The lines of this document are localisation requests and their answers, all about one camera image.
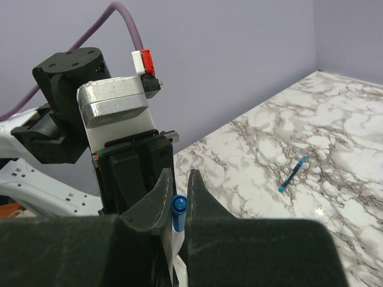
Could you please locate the white pen blue tip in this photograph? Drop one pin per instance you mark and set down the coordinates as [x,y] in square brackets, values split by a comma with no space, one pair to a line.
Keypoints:
[177,268]

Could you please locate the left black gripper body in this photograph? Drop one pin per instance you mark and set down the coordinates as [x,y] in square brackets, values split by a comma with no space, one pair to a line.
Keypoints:
[128,168]

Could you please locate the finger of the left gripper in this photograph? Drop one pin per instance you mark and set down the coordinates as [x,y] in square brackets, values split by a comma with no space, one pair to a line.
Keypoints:
[152,215]
[201,204]

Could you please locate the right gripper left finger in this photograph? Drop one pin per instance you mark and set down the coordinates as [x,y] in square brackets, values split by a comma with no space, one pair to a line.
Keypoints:
[74,251]

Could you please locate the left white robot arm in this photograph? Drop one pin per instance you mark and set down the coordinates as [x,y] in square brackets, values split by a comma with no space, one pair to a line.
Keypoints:
[54,133]

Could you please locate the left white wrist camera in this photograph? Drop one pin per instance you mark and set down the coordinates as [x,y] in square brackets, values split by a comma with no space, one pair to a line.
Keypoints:
[112,109]

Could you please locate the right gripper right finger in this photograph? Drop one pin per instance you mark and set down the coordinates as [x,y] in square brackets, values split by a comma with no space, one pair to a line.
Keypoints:
[261,252]

